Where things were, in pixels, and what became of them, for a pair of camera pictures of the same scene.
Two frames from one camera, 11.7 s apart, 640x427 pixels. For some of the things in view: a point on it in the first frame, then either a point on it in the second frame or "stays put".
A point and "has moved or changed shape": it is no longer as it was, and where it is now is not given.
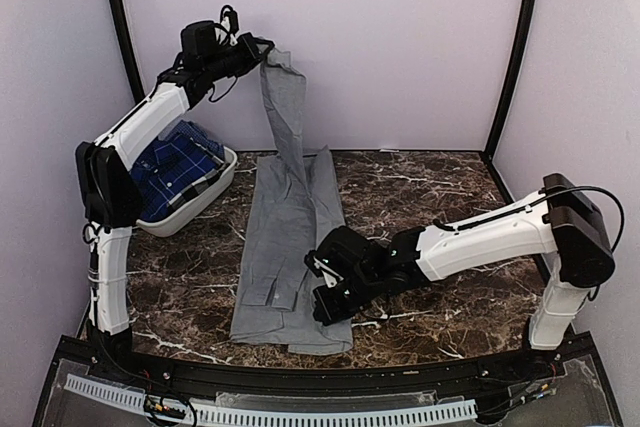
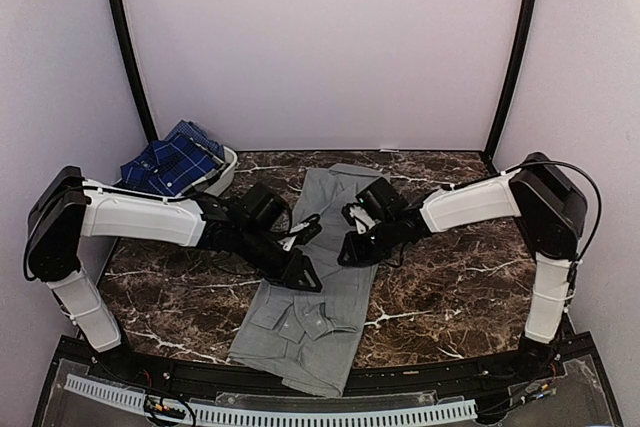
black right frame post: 517,58 stays put
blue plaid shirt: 164,169 stays put
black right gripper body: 353,301 to 374,248
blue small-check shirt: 199,135 stays put
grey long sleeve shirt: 293,204 has moved or changed shape
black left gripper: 250,42 to 301,262
